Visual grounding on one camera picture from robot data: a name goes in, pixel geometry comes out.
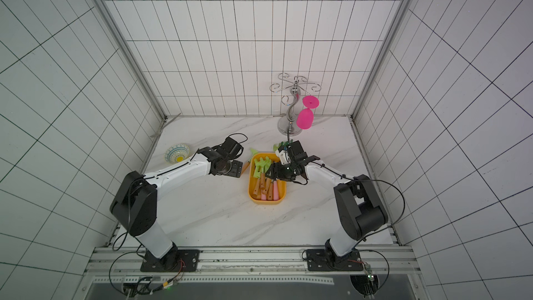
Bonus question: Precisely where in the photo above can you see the yellow plastic storage box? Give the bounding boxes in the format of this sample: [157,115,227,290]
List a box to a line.
[248,152,287,205]

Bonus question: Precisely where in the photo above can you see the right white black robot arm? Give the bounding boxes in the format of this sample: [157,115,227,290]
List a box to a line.
[266,141,389,272]

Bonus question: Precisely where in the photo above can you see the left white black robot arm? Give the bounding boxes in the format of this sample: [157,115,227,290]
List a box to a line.
[110,136,243,273]

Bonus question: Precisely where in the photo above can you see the silver metal glass rack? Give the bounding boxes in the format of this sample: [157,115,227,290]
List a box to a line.
[269,72,321,137]

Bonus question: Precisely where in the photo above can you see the pink plastic wine glass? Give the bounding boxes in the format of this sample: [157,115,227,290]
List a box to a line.
[296,95,320,130]

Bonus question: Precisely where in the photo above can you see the patterned small bowl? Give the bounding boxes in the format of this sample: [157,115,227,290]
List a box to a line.
[164,143,191,164]

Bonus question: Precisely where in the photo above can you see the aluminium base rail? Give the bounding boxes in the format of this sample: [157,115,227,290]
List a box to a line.
[74,245,427,299]

